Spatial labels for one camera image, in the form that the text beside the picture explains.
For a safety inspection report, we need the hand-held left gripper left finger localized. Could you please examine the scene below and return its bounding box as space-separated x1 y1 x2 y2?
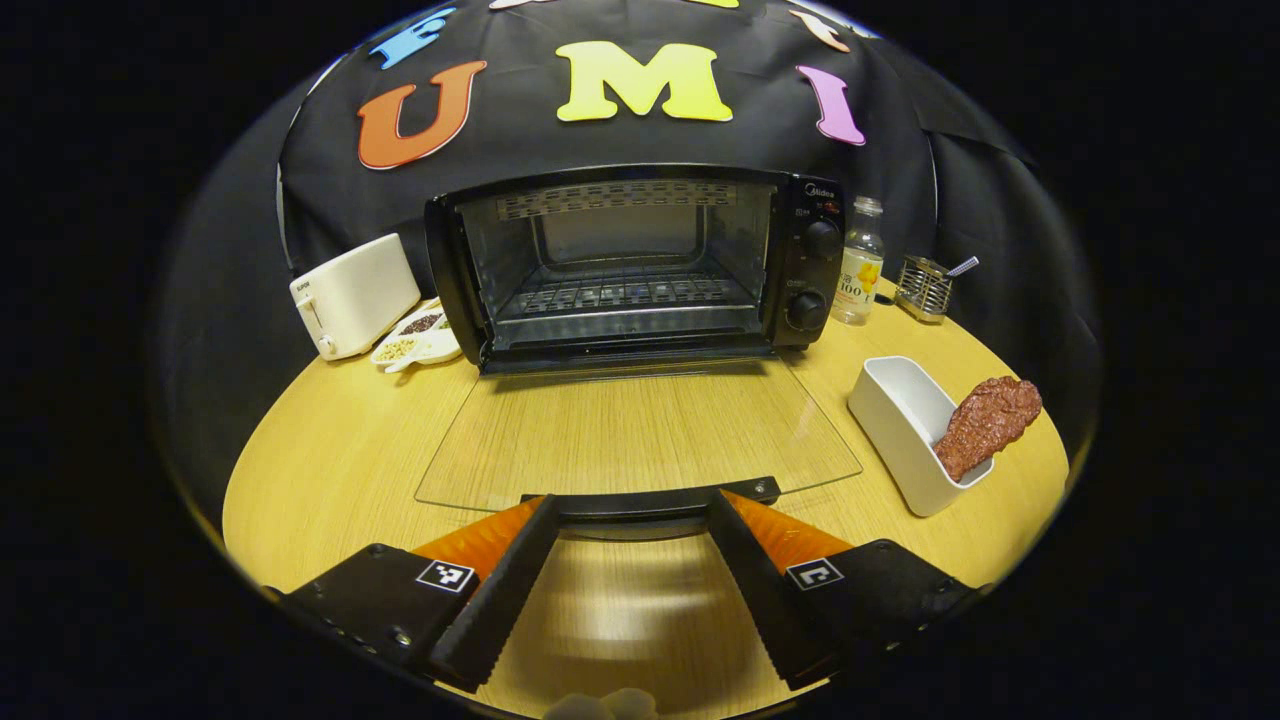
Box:
270 493 563 693

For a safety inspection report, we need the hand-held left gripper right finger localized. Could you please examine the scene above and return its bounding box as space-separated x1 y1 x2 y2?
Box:
705 488 986 693

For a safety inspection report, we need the brown meat piece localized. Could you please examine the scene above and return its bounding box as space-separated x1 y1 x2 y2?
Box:
933 376 1043 483

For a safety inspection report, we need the black electric oven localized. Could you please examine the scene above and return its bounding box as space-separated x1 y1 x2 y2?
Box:
415 165 863 541

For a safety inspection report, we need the white rectangular dish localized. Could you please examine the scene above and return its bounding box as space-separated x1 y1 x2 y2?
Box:
848 356 996 518

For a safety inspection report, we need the white divided dish of beans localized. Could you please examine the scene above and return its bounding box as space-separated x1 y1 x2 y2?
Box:
370 298 463 375

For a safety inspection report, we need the clear glass bottle yellow label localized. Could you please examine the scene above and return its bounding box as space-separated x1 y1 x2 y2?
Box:
830 196 886 326

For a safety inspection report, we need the white toaster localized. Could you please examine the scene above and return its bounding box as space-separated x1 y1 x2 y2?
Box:
289 233 422 362

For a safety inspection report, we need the metal mesh holder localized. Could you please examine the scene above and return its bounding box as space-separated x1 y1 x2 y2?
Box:
894 255 953 324

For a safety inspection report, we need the oven wire rack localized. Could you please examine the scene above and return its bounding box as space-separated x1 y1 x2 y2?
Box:
495 270 761 323

